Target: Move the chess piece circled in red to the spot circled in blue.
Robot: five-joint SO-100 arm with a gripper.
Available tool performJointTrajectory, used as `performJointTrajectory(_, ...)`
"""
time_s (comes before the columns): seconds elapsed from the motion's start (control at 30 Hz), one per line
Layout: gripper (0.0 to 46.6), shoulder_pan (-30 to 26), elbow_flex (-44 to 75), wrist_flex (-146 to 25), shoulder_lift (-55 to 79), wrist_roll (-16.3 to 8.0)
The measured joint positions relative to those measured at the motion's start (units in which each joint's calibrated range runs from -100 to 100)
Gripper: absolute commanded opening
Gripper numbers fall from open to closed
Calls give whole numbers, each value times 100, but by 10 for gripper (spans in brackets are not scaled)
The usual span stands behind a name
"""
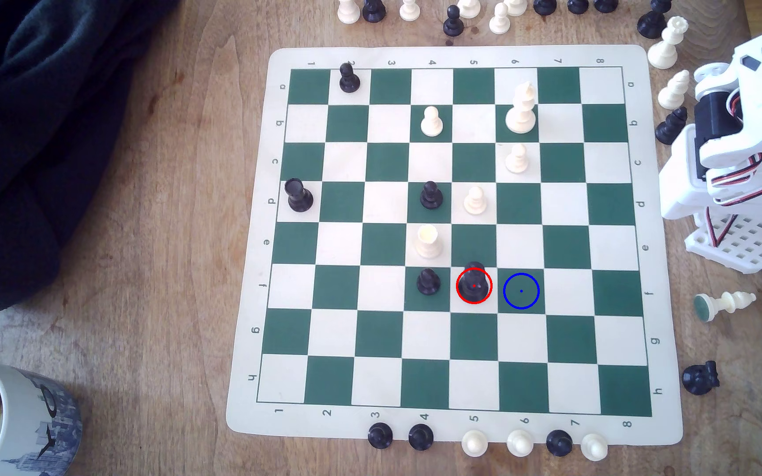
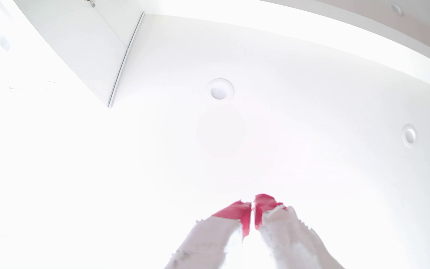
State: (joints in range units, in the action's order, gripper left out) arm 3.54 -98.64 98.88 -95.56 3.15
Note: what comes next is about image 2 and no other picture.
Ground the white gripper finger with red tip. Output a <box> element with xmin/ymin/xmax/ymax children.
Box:
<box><xmin>255</xmin><ymin>194</ymin><xmax>344</xmax><ymax>269</ymax></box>
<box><xmin>164</xmin><ymin>201</ymin><xmax>252</xmax><ymax>269</ymax></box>

